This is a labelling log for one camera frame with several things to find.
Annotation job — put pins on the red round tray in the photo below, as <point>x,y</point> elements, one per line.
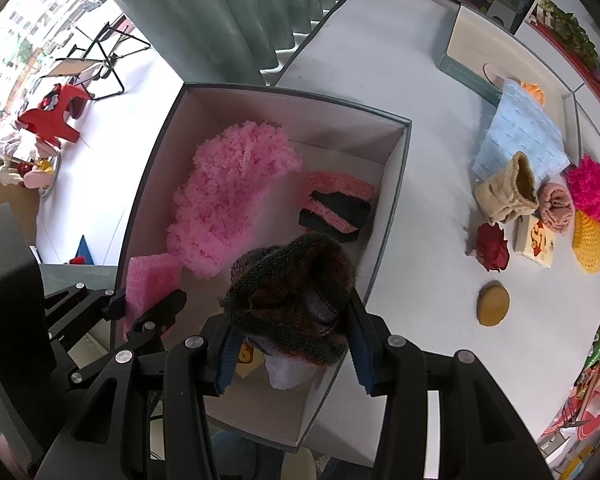
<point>587,420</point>

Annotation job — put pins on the light pink fluffy cloth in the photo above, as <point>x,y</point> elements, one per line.
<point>230,200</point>

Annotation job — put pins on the dark multicolour knit hat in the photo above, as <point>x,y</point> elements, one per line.
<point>292,300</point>

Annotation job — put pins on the orange fabric flower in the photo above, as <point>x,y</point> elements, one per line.
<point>532,92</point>

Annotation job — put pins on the shallow grey box lid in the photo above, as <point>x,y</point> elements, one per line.
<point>480,35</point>

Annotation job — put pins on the pile of small toys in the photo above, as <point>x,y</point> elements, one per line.
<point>25,172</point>

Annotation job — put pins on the deep grey storage box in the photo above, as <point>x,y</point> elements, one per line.
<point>390,160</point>

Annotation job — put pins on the red shelf of goods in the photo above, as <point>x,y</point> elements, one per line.
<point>575,35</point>

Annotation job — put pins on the grey green curtain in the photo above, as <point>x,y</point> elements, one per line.
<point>230,10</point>

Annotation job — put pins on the pink black striped fluffy cloth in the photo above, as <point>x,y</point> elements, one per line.
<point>337,205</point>

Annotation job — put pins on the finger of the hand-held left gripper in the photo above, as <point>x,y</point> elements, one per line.
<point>150,320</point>
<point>85,302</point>

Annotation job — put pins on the light blue patterned cloth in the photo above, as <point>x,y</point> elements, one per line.
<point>522,135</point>

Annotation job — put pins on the pink sponge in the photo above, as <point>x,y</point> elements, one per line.
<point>152,280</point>

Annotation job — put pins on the black folding chair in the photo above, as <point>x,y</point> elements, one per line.
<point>90,55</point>

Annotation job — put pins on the magenta fluffy cloth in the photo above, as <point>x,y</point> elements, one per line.
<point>590,187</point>

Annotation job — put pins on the brown round puff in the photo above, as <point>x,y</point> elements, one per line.
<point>492,302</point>

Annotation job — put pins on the red fabric rose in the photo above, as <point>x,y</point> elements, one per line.
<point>492,247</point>

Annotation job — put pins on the peach knit hat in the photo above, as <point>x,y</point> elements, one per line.
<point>556,205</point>

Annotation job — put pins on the red plastic toy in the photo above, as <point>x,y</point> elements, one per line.
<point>50,115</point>

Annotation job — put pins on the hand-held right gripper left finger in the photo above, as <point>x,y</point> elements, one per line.
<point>225,360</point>

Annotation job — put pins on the white cloth bundle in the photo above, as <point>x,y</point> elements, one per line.
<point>287,370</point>

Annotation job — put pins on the yellow foam mesh sleeve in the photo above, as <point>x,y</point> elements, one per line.
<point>587,241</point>

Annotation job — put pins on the brown cardboard box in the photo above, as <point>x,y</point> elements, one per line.
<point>5,195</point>

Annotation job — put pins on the beige knit hat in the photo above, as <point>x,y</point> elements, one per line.
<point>507,192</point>

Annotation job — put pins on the printed cartoon tissue packet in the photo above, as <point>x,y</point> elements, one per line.
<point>534,241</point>
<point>245,355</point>

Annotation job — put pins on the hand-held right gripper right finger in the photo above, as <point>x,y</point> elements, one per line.
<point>362,355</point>

